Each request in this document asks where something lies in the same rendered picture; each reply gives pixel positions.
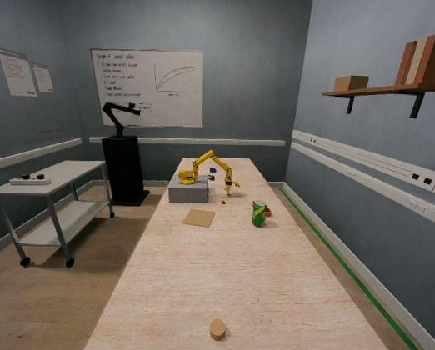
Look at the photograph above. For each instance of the tan mat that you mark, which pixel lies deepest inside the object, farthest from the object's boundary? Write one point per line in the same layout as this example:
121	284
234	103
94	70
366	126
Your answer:
199	218

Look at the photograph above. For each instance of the orange digital multimeter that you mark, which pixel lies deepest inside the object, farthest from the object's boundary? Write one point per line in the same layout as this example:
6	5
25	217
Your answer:
268	210

